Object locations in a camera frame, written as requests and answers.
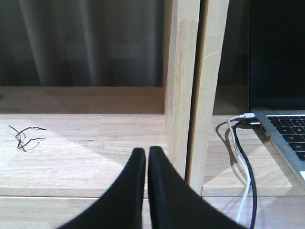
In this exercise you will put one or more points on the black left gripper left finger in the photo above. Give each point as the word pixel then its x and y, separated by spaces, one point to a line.
pixel 120 207

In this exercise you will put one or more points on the silver laptop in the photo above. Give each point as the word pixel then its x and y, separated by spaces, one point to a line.
pixel 277 76

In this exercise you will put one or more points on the white paper label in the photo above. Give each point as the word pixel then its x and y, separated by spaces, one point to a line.
pixel 302 173

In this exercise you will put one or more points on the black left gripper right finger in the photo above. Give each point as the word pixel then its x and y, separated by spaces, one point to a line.
pixel 173 204

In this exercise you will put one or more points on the black twisted wire tie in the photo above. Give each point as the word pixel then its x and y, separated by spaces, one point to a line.
pixel 24 143

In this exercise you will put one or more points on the wooden shelf desk unit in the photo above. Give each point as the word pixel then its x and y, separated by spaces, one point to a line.
pixel 104 77

